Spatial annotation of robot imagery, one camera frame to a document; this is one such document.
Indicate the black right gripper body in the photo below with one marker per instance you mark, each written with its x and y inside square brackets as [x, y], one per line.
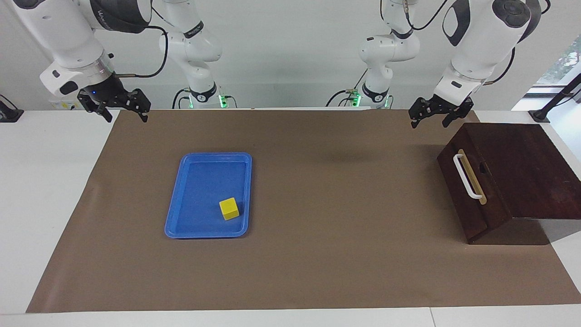
[111, 93]

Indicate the white socket box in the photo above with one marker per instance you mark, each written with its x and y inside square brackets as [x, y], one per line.
[63, 105]

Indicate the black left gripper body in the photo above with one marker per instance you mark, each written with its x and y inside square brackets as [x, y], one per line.
[440, 108]

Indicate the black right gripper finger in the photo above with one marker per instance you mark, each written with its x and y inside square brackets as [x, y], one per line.
[107, 115]
[144, 115]

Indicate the brown table mat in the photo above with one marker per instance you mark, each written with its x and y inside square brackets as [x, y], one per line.
[317, 272]

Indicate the dark wooden cabinet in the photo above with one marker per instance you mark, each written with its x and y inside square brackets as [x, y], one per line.
[522, 172]

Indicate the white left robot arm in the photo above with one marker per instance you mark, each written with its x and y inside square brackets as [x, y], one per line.
[481, 41]

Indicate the black clamp stand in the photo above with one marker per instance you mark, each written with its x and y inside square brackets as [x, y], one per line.
[540, 116]

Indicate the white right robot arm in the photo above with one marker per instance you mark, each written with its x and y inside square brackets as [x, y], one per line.
[68, 32]

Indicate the yellow cube block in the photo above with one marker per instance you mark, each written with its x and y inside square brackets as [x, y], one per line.
[229, 210]

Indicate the blue plastic tray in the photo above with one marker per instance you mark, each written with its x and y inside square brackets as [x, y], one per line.
[204, 190]

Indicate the black desk mount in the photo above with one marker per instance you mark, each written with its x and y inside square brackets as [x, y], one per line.
[9, 116]

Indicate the window with green foliage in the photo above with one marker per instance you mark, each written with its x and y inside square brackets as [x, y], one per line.
[567, 59]

